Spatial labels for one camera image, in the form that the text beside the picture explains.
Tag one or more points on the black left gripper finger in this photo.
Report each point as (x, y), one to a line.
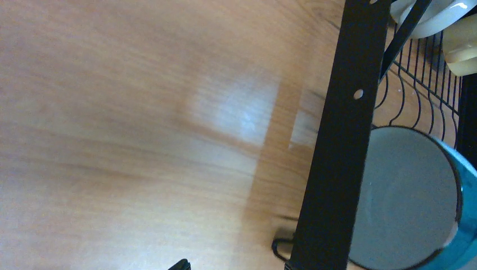
(183, 264)

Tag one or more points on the white bowl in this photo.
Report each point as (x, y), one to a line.
(417, 204)

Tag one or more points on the black wire dish rack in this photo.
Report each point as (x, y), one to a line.
(362, 58)

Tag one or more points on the yellow ceramic mug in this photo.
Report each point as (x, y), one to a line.
(459, 46)

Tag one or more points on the tall patterned ceramic cup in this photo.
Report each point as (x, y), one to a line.
(439, 15)

